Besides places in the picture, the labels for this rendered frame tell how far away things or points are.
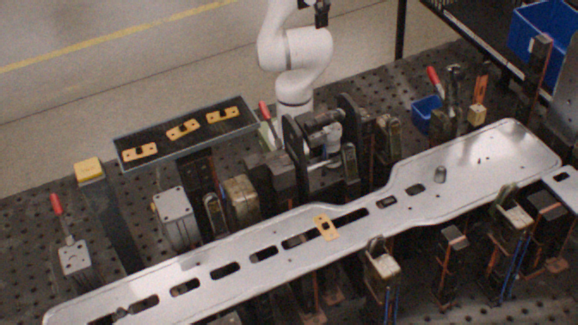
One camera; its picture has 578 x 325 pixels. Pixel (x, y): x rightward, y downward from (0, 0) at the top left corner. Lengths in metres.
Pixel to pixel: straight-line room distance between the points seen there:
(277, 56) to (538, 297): 1.00
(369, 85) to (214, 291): 1.22
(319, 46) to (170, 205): 0.64
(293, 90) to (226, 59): 1.94
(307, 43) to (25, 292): 1.13
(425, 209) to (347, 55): 2.23
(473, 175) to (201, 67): 2.38
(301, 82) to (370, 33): 2.07
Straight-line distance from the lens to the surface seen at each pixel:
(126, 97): 3.64
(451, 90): 1.66
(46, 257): 2.04
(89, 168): 1.56
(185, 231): 1.49
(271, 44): 1.72
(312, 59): 1.76
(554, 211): 1.64
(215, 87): 3.54
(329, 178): 1.65
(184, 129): 1.56
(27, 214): 2.19
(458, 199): 1.58
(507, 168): 1.68
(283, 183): 1.56
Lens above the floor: 2.20
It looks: 47 degrees down
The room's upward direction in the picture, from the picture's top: 6 degrees counter-clockwise
